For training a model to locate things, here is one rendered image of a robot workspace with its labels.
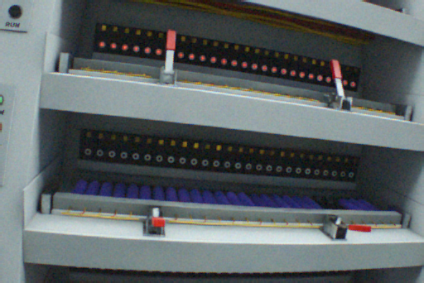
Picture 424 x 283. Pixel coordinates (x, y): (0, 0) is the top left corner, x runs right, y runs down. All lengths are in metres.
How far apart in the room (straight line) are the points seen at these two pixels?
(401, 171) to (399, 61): 0.22
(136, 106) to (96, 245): 0.18
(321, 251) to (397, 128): 0.23
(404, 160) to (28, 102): 0.62
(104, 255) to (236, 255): 0.17
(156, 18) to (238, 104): 0.30
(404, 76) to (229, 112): 0.39
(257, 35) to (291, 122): 0.29
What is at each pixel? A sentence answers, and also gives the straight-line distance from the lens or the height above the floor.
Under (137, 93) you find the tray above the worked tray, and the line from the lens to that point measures 0.44.
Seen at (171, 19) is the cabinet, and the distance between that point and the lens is 0.70.
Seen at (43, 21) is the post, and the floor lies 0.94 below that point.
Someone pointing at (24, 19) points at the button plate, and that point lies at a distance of 0.49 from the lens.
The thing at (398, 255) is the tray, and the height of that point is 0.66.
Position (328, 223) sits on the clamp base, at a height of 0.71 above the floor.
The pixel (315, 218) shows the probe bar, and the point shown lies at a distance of 0.55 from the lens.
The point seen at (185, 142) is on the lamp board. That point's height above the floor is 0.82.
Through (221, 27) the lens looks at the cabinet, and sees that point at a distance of 0.71.
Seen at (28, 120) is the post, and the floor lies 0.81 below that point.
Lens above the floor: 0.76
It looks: 7 degrees up
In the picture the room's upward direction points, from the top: 4 degrees clockwise
